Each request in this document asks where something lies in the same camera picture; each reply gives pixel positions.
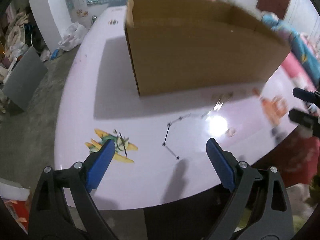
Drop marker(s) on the pile of clothes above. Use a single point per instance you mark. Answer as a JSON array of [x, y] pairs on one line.
[[15, 43]]

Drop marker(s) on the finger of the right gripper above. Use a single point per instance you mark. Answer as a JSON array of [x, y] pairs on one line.
[[307, 96], [306, 120]]

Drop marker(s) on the grey panel on floor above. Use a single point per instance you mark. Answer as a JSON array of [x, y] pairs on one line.
[[25, 79]]

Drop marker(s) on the brown cardboard box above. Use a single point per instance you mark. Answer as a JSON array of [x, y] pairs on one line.
[[179, 45]]

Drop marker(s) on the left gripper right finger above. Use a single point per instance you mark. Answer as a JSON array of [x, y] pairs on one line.
[[259, 207]]

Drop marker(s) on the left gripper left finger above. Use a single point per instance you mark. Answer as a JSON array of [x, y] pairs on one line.
[[50, 217]]

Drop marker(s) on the pink floral blanket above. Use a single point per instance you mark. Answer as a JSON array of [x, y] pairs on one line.
[[296, 73]]

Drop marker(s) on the blue patterned blanket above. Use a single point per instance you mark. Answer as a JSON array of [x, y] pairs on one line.
[[300, 47]]

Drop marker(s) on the white plastic bag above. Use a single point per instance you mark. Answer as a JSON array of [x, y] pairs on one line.
[[73, 36]]

